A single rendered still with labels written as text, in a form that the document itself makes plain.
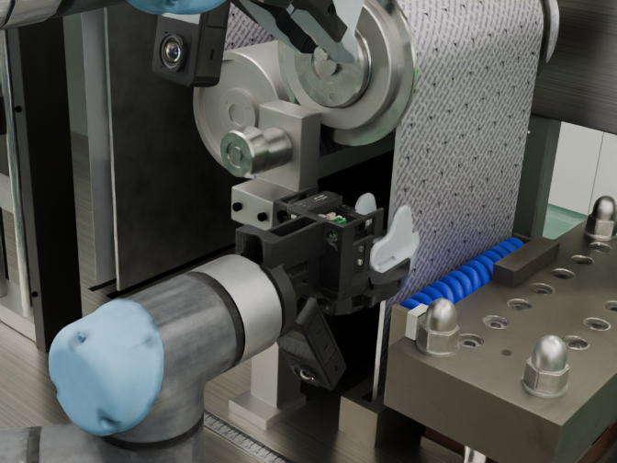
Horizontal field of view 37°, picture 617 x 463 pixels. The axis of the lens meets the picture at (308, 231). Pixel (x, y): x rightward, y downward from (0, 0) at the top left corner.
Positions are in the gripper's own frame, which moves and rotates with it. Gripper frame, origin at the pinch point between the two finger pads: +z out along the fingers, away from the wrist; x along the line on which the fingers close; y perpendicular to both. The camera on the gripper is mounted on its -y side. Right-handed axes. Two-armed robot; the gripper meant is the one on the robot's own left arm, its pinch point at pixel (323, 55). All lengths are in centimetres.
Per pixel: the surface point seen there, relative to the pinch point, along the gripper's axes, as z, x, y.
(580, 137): 265, 88, 105
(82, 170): 44, 70, -11
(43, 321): 14.0, 28.6, -30.6
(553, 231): 279, 88, 70
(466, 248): 28.3, -4.8, -4.5
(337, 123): 6.8, 0.8, -2.9
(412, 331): 16.6, -9.3, -15.6
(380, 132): 7.6, -3.1, -2.3
